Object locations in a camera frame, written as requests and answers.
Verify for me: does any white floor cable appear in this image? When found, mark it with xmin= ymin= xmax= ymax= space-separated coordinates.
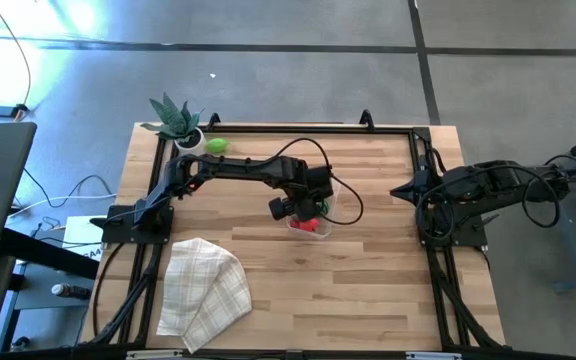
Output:
xmin=10 ymin=192 xmax=118 ymax=217

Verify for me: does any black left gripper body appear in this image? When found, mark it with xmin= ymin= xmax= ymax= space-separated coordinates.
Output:
xmin=269 ymin=183 xmax=329 ymax=223

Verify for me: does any dark equipment cart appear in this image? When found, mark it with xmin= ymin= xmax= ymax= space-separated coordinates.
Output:
xmin=0 ymin=227 xmax=100 ymax=354

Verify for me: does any green plant in white pot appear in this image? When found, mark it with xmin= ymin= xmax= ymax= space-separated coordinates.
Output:
xmin=140 ymin=92 xmax=208 ymax=155

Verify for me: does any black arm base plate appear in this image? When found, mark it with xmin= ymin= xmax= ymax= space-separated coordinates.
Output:
xmin=89 ymin=204 xmax=174 ymax=246
xmin=417 ymin=212 xmax=489 ymax=249

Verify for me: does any beige plaid cloth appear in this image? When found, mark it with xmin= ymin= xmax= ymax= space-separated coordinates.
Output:
xmin=156 ymin=237 xmax=253 ymax=355

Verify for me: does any white light bar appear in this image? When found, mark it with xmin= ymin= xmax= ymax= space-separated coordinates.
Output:
xmin=405 ymin=351 xmax=463 ymax=360
xmin=126 ymin=349 xmax=184 ymax=360

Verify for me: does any white paper sheet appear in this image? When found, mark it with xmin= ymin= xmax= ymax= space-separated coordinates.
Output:
xmin=61 ymin=214 xmax=105 ymax=261

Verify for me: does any clear plastic tupperware container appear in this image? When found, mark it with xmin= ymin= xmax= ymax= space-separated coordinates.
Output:
xmin=285 ymin=174 xmax=343 ymax=240

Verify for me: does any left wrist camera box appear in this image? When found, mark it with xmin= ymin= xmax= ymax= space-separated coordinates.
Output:
xmin=310 ymin=166 xmax=335 ymax=199

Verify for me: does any small dark bottle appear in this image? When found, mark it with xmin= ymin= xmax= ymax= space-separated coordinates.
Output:
xmin=50 ymin=282 xmax=93 ymax=301

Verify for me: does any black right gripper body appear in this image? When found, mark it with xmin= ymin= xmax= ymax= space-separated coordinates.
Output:
xmin=414 ymin=167 xmax=453 ymax=214

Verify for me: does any black aluminium table frame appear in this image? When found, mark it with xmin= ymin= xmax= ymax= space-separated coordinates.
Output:
xmin=80 ymin=108 xmax=507 ymax=354

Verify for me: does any thin orange floor cable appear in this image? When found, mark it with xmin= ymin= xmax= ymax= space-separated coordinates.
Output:
xmin=0 ymin=0 xmax=33 ymax=122

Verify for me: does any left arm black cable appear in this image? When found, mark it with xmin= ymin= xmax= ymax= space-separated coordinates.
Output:
xmin=272 ymin=137 xmax=365 ymax=226

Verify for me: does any light green toy lime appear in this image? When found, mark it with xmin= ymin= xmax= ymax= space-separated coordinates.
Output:
xmin=205 ymin=137 xmax=230 ymax=155

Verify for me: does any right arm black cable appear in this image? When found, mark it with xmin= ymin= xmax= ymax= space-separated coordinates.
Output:
xmin=414 ymin=147 xmax=563 ymax=242

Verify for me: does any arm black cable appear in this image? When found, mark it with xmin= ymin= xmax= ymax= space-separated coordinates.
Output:
xmin=272 ymin=137 xmax=365 ymax=226
xmin=414 ymin=147 xmax=563 ymax=242

